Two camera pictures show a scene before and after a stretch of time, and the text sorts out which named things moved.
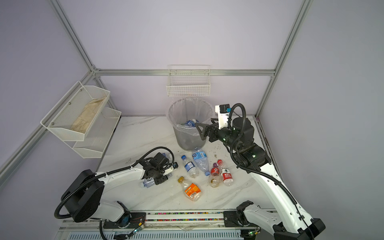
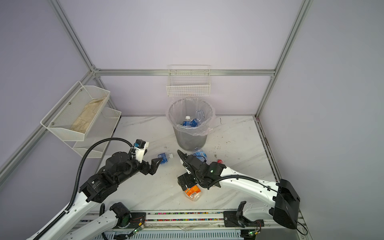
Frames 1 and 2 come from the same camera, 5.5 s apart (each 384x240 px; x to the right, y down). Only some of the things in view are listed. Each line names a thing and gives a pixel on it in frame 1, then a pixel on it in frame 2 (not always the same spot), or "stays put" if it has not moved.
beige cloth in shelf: x=88 y=115 stays put
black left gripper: x=162 y=179 -> x=145 y=170
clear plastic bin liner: x=184 y=113 stays put
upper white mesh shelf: x=72 y=117 stays put
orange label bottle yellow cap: x=191 y=191 stays put
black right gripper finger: x=203 y=137 -> x=184 y=158
